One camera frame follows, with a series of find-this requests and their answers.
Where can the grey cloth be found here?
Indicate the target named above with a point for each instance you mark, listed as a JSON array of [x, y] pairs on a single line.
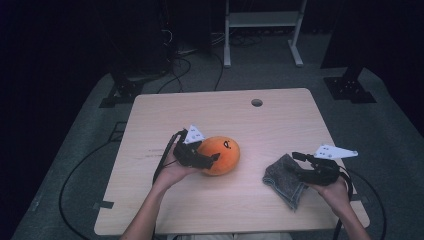
[[283, 183]]

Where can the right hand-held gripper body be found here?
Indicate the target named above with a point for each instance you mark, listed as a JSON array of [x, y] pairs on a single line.
[[323, 173]]

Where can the person's right hand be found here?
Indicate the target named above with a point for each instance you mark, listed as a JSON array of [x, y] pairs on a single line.
[[335, 196]]

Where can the grey tape piece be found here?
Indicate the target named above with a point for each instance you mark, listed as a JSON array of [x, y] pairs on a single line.
[[358, 197], [104, 204]]

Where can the orange plush toy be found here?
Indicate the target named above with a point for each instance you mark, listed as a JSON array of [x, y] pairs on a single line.
[[223, 160]]

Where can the black floor tape outline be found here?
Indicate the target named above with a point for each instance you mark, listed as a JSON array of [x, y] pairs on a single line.
[[111, 136]]

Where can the white metal stand frame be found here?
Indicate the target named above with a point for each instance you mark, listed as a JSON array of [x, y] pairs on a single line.
[[263, 19]]

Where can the black stand base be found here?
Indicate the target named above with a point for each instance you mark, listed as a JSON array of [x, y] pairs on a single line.
[[348, 88], [128, 90]]

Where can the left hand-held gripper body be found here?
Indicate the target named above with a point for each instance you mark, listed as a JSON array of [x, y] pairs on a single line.
[[190, 156]]

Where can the person's left hand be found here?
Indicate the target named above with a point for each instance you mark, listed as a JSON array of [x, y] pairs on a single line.
[[171, 173]]

